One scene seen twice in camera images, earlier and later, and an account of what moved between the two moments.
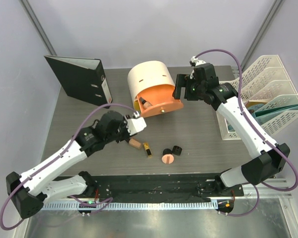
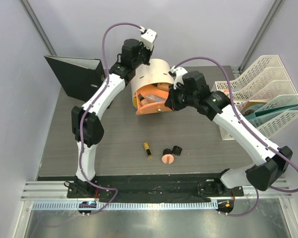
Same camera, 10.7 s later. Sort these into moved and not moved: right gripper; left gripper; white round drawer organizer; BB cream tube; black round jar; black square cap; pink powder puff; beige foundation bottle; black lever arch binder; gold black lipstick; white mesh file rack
Moved: left gripper; right gripper; BB cream tube; beige foundation bottle
Not moved: gold black lipstick; black round jar; white mesh file rack; white round drawer organizer; pink powder puff; black square cap; black lever arch binder
